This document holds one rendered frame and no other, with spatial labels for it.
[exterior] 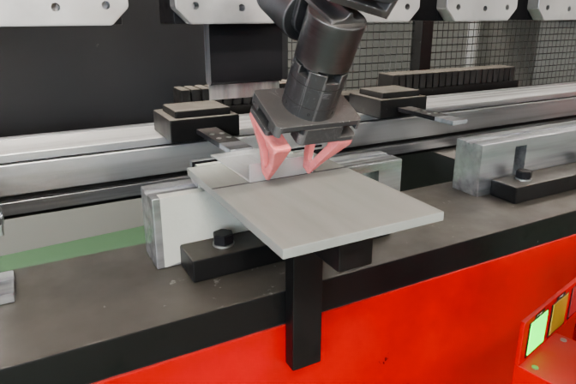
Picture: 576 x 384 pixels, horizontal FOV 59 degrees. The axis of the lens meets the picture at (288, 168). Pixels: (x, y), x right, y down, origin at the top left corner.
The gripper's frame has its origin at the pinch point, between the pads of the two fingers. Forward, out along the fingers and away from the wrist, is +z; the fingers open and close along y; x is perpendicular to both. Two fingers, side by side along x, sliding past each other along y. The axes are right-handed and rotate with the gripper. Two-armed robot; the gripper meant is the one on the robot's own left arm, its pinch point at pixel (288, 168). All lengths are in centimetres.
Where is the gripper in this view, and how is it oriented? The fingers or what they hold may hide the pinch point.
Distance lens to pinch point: 59.8
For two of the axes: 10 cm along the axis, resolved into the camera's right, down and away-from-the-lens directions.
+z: -2.3, 7.3, 6.5
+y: -8.8, 1.3, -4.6
